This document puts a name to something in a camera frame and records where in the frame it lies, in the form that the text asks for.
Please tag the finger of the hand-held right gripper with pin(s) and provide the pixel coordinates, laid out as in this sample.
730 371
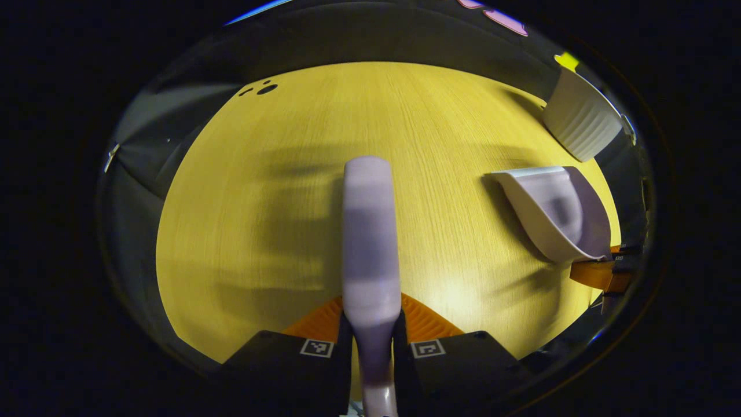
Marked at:
626 258
596 275

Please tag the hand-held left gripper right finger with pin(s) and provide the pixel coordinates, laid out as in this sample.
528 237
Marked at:
457 370

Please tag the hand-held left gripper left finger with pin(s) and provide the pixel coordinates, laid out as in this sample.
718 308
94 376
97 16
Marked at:
289 370

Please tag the pink and white dustpan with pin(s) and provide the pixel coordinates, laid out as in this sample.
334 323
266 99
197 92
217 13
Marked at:
556 214

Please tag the white ribbed garbage bin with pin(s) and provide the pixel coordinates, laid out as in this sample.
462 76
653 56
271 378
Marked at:
582 119

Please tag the small pink broom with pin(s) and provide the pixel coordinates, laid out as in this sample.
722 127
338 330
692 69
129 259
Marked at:
370 243

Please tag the yellow wooden desktop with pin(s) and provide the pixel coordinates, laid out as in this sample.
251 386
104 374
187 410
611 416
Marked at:
249 220

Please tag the white cloth clip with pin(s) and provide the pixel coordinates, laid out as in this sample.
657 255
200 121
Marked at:
110 157
630 128

